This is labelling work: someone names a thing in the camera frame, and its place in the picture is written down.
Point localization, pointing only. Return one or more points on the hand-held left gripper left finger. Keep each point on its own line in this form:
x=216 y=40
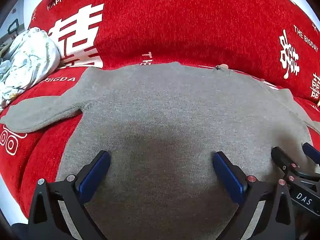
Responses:
x=96 y=172

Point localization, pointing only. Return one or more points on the white floral cloth pile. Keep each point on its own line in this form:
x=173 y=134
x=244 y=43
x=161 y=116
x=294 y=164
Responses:
x=30 y=55

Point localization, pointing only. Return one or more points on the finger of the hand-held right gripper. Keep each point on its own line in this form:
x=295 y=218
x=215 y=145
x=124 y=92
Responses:
x=282 y=158
x=312 y=152

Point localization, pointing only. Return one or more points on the red printed blanket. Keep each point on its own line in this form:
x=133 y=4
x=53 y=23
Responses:
x=187 y=25

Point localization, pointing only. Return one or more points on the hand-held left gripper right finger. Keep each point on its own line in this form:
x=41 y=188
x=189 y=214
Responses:
x=227 y=175

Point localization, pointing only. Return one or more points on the grey knit sweater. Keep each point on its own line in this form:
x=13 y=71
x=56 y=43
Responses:
x=162 y=117

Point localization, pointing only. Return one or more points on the black metal frame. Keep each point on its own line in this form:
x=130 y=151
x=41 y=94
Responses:
x=13 y=26

